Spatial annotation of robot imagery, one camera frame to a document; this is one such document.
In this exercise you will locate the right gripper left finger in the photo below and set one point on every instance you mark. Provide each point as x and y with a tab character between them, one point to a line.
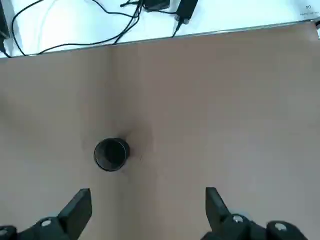
67	220

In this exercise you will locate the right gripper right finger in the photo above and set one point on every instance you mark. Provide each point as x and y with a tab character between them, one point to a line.
220	220

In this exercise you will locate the black mesh pen holder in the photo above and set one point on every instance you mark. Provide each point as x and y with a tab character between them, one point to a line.
111	156

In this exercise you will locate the long dark grey power adapter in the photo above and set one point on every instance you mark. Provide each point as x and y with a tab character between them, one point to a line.
186	8

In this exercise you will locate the boxy black power adapter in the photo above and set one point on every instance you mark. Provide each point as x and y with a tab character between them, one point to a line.
156	4

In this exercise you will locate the white paper label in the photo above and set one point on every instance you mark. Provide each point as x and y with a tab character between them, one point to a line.
309	10

